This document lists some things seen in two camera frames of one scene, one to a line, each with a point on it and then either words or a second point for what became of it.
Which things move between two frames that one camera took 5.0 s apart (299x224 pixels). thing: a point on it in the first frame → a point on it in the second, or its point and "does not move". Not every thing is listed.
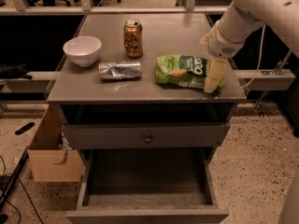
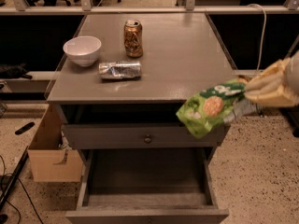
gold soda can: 133,30 does not move
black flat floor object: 25,128 does not move
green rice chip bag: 183,70 → 221,104
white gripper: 221,44 → 293,75
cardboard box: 51,159 does not move
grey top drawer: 149,135 does not move
